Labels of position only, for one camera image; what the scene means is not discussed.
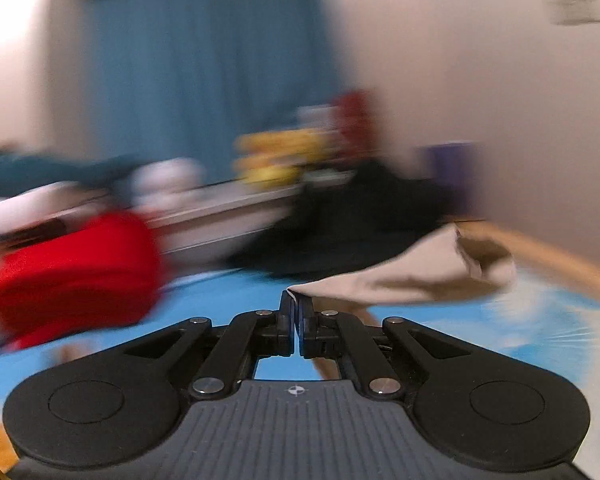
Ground blue and white patterned bed sheet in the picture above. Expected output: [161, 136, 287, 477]
[0, 262, 600, 431]

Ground teal cloth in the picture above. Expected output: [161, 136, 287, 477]
[0, 151, 142, 202]

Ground black clothes pile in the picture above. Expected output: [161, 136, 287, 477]
[227, 160, 456, 278]

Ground purple box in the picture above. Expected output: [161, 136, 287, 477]
[420, 141, 482, 212]

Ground dark red bag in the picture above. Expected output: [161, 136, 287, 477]
[334, 90, 377, 162]

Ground red folded blanket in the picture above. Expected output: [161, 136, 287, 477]
[0, 210, 163, 351]

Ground beige and mustard garment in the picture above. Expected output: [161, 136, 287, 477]
[286, 222, 518, 381]

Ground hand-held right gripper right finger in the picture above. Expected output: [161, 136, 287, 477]
[299, 299, 475, 402]

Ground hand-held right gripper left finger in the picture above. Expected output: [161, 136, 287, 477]
[122, 290, 296, 402]

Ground blue curtain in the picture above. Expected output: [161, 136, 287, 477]
[82, 0, 336, 188]

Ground yellow plush toys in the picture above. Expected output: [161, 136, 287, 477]
[147, 180, 308, 263]

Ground grey folded blanket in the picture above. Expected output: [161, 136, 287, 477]
[0, 182, 108, 246]

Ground wooden bed frame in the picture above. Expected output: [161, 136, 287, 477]
[455, 220, 600, 292]

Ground yellow plush toy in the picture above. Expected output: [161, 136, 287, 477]
[231, 154, 307, 190]
[236, 129, 332, 160]

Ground white roll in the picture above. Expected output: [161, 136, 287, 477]
[130, 157, 207, 207]

